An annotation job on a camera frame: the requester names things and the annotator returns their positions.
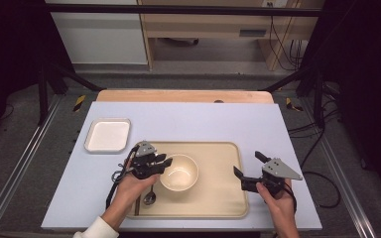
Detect large beige tray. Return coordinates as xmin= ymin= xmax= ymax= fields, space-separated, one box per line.
xmin=122 ymin=141 xmax=249 ymax=220

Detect black floor cable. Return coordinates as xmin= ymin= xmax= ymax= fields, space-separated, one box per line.
xmin=287 ymin=98 xmax=342 ymax=210

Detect black curtain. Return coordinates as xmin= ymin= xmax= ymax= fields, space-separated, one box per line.
xmin=306 ymin=0 xmax=381 ymax=202
xmin=0 ymin=0 xmax=74 ymax=152

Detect cream bowl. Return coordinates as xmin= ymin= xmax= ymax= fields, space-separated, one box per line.
xmin=159 ymin=154 xmax=200 ymax=192

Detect metal spoon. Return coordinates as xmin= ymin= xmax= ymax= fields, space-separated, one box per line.
xmin=143 ymin=183 xmax=158 ymax=206

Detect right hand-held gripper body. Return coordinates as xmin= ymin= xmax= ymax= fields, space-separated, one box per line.
xmin=241 ymin=158 xmax=304 ymax=199

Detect black horizontal bar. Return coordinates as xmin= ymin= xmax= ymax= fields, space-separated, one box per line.
xmin=44 ymin=3 xmax=325 ymax=18

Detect white cabinet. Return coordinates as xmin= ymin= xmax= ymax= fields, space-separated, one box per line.
xmin=44 ymin=0 xmax=149 ymax=65

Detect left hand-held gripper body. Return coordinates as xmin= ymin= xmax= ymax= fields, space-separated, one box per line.
xmin=130 ymin=141 xmax=165 ymax=181

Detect person's right hand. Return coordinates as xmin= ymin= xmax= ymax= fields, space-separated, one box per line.
xmin=255 ymin=180 xmax=298 ymax=223

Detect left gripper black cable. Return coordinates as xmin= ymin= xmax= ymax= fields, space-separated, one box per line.
xmin=105 ymin=147 xmax=139 ymax=210

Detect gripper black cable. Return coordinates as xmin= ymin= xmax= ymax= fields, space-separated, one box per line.
xmin=105 ymin=147 xmax=139 ymax=210
xmin=283 ymin=181 xmax=299 ymax=214

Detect small white square tray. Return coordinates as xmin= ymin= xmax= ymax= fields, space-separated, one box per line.
xmin=83 ymin=117 xmax=132 ymax=155

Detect person's left hand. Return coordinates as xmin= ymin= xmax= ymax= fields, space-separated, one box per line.
xmin=113 ymin=166 xmax=161 ymax=213

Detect hanging black cables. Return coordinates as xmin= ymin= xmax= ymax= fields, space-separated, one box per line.
xmin=268 ymin=2 xmax=305 ymax=71

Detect yellow black tape strip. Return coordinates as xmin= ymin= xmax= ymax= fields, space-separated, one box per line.
xmin=72 ymin=94 xmax=86 ymax=113
xmin=285 ymin=97 xmax=305 ymax=113

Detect light wooden desk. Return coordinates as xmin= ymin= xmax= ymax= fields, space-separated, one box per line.
xmin=137 ymin=0 xmax=326 ymax=71

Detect aluminium floor rail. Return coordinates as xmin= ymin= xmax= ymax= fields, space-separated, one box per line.
xmin=299 ymin=95 xmax=377 ymax=238
xmin=0 ymin=95 xmax=63 ymax=238

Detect black metal stand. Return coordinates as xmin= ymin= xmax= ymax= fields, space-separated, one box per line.
xmin=38 ymin=62 xmax=104 ymax=126
xmin=262 ymin=65 xmax=327 ymax=129

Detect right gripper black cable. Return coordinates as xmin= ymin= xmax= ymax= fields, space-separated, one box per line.
xmin=283 ymin=181 xmax=299 ymax=214

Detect person's white sleeve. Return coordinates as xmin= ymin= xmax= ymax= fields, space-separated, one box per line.
xmin=72 ymin=215 xmax=120 ymax=238

